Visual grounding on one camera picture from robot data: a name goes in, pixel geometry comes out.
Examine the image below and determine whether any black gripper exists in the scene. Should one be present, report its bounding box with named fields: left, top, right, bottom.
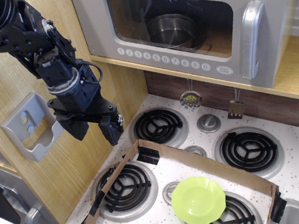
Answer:
left=47, top=63, right=124, bottom=146

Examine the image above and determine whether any grey toy microwave door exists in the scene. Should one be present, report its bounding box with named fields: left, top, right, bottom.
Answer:
left=72, top=0, right=291, bottom=88

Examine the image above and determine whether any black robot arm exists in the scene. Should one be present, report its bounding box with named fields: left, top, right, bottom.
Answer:
left=0, top=0, right=124, bottom=145

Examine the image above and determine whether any back left black burner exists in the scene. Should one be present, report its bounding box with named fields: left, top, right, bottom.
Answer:
left=129, top=108, right=189, bottom=148

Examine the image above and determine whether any black burner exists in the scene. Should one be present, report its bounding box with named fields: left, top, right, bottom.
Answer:
left=213, top=127, right=285, bottom=179
left=180, top=186, right=264, bottom=224
left=99, top=162, right=158, bottom=223
left=129, top=108, right=189, bottom=148

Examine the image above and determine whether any front left black burner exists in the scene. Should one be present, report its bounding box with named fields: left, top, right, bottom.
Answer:
left=99, top=162, right=158, bottom=223

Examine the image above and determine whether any grey middle stove knob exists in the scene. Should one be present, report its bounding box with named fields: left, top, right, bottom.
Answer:
left=162, top=181, right=179, bottom=206

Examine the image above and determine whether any hanging round strainer toy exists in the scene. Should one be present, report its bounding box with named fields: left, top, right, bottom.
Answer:
left=179, top=79, right=202, bottom=110

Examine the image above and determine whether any grey centre small knob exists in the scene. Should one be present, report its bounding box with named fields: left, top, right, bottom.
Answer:
left=185, top=145, right=207, bottom=157

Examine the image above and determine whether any grey back stove knob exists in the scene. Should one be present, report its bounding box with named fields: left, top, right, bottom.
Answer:
left=197, top=114, right=221, bottom=134

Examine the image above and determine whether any green plastic plate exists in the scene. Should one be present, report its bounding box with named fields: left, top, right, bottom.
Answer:
left=171, top=177, right=227, bottom=224

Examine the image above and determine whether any stainless steel pot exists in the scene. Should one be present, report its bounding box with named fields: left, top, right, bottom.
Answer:
left=145, top=13, right=207, bottom=52

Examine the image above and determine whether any hanging small spatula toy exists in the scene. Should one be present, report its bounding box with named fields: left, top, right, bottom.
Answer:
left=227, top=88, right=244, bottom=120

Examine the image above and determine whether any back right black burner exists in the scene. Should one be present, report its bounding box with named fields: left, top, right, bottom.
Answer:
left=213, top=127, right=285, bottom=179

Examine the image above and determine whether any front right black burner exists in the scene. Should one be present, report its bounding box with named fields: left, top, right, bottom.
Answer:
left=180, top=186, right=264, bottom=224

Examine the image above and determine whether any brown cardboard frame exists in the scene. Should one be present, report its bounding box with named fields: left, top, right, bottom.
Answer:
left=82, top=140, right=285, bottom=224

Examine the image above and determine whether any grey wall phone holder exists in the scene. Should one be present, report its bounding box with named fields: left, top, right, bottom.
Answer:
left=0, top=92, right=64, bottom=162

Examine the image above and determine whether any grey oven door handle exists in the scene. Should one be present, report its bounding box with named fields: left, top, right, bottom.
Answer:
left=24, top=205, right=46, bottom=224

